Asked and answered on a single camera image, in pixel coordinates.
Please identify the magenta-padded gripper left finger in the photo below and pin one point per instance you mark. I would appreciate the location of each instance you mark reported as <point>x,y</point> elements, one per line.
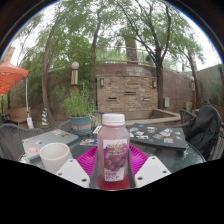
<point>71,171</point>

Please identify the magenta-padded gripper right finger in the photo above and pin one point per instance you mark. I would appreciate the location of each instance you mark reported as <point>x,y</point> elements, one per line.
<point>151,170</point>

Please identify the pink juice bottle white cap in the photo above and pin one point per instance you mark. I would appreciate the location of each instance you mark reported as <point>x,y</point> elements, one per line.
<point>113,150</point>

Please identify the white textured cup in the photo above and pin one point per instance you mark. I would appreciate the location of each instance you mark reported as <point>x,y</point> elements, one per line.
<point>55,158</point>

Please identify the colourful sticker card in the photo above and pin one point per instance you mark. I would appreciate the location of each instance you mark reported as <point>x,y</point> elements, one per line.
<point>87,142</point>

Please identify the silver laptop with stickers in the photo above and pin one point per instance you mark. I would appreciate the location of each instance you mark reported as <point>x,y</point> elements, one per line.
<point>50,140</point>

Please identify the grey wicker chair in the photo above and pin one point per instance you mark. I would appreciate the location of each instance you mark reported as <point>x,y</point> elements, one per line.
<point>65,125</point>
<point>186,116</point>
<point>13,140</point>

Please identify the green plant in blue pot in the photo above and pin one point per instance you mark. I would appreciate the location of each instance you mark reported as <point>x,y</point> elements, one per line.
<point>80,123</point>

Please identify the white booklet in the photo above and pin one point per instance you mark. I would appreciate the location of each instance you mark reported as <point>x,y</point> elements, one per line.
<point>96,129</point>

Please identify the yellow blue striped bollard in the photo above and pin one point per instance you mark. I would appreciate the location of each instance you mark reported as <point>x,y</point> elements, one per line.
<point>45,118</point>

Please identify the black backpack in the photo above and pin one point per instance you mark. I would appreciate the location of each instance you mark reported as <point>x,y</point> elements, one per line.
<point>206,128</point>

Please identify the forked dark-trunk tree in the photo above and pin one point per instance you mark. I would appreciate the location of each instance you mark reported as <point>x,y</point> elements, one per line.
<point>159,90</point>

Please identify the leaning tree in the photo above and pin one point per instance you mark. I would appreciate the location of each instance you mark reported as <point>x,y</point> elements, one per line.
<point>46,90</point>

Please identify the thin-trunk tree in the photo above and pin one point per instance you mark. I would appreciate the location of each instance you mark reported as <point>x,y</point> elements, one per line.
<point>195,83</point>

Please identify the orange patio umbrella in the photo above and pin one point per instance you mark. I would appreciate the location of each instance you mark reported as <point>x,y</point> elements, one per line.
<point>11,75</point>

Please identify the wall lantern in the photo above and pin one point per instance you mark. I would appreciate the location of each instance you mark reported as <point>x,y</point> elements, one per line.
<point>154,84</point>
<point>101,82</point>

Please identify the globe-topped lamp post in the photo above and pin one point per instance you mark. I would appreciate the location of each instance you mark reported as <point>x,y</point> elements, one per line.
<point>74,78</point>

